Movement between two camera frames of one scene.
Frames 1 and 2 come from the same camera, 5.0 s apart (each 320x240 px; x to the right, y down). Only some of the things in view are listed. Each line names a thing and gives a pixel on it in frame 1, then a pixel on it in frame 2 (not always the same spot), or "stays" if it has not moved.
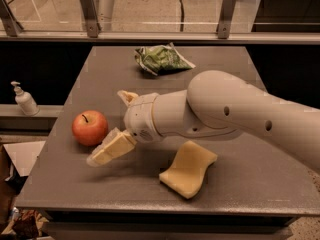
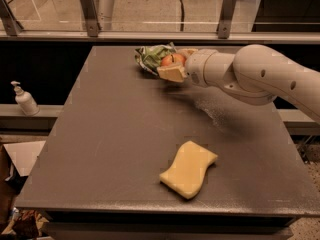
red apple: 90,127 -> 172,58
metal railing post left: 90,12 stays
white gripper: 142,116 -> 197,68
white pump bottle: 25,101 stays
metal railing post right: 227,14 stays
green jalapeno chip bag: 161,58 stays
